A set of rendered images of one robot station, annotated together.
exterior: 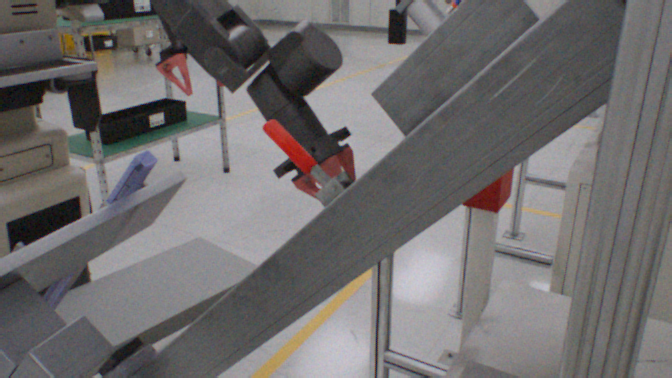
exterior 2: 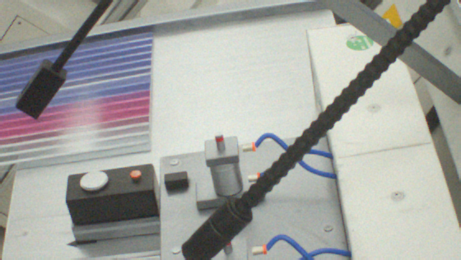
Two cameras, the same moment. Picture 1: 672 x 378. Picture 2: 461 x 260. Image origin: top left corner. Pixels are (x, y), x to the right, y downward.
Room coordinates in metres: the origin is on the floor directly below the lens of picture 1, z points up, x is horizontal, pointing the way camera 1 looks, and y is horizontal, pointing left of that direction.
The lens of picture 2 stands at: (0.33, 0.37, 1.55)
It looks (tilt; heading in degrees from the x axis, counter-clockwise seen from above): 27 degrees down; 304
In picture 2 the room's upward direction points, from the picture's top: 43 degrees clockwise
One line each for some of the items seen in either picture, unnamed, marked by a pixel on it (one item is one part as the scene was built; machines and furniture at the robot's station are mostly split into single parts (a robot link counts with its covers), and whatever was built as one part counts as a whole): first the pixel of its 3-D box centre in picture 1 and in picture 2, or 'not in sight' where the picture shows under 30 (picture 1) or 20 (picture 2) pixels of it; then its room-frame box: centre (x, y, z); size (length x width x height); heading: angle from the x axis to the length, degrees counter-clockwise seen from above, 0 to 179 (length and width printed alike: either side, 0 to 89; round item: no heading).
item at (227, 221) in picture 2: not in sight; (216, 232); (0.56, -0.04, 1.26); 0.02 x 0.02 x 0.05; 60
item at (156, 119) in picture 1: (138, 119); not in sight; (3.04, 1.09, 0.41); 0.57 x 0.17 x 0.11; 150
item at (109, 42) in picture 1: (96, 43); not in sight; (6.76, 2.79, 0.29); 0.40 x 0.30 x 0.14; 150
